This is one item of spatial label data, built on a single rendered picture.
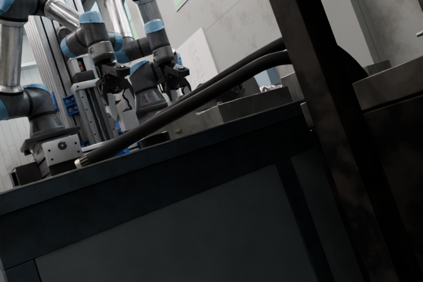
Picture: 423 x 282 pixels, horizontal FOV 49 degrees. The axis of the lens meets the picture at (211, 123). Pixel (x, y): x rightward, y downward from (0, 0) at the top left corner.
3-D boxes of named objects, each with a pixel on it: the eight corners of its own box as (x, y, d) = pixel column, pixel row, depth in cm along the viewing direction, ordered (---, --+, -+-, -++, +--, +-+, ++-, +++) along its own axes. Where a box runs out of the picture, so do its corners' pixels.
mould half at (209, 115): (150, 158, 163) (138, 121, 164) (209, 138, 178) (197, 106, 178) (225, 126, 122) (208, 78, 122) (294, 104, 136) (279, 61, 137)
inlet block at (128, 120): (112, 138, 154) (106, 123, 155) (125, 134, 157) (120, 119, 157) (125, 129, 143) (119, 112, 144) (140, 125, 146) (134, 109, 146)
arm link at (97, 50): (114, 39, 149) (90, 43, 145) (118, 53, 149) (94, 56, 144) (106, 48, 155) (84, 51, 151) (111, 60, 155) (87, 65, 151)
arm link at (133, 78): (135, 95, 228) (127, 70, 229) (161, 86, 229) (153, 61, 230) (132, 92, 216) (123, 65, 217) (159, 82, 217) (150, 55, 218)
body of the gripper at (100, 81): (121, 95, 155) (109, 61, 156) (129, 87, 148) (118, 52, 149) (99, 99, 151) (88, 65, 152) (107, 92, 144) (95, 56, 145)
